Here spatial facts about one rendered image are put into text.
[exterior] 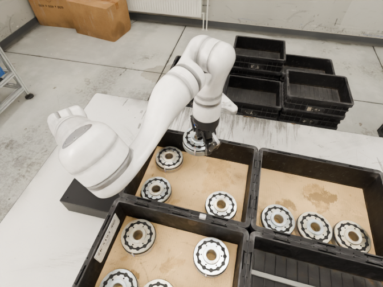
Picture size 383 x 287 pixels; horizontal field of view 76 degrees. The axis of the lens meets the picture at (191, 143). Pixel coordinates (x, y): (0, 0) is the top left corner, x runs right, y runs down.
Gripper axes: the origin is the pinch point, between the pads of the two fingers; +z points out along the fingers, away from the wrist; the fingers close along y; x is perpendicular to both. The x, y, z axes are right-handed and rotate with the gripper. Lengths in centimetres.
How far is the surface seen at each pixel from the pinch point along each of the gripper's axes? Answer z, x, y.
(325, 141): 29, 65, 9
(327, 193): 16.6, 32.9, 29.5
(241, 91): 62, 83, -69
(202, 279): 16.8, -18.6, 29.3
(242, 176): 16.8, 12.1, 8.6
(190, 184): 16.9, -6.0, 1.5
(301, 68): 61, 147, -67
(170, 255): 16.9, -23.3, 19.1
